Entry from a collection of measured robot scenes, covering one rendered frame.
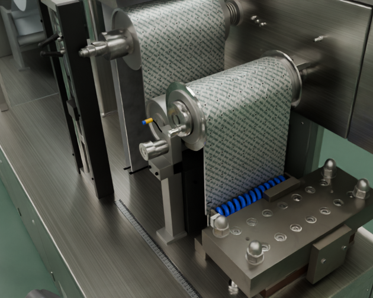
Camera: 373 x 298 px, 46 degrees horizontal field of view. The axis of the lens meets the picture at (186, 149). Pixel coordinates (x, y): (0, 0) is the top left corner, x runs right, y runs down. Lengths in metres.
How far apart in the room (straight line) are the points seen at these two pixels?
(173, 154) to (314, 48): 0.39
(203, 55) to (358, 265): 0.61
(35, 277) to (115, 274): 1.32
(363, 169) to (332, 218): 1.94
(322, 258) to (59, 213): 0.69
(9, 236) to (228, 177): 1.81
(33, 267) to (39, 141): 0.98
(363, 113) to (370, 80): 0.08
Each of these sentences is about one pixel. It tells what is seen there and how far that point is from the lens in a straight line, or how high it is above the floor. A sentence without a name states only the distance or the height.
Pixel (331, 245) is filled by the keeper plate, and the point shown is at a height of 1.01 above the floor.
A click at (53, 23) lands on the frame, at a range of 1.11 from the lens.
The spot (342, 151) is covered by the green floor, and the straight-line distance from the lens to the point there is 3.05.
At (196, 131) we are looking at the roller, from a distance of 0.86.
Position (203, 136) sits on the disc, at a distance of 0.85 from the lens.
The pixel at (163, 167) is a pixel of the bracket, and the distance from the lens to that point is 0.94.
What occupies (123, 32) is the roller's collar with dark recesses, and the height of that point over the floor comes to 1.36.
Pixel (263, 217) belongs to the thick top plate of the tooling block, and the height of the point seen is 1.03.
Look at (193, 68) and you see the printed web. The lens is 1.09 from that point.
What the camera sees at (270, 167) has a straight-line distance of 1.05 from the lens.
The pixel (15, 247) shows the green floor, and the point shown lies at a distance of 2.52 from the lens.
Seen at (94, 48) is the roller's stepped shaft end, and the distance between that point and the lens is 1.01.
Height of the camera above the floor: 1.70
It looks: 35 degrees down
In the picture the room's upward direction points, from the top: 3 degrees counter-clockwise
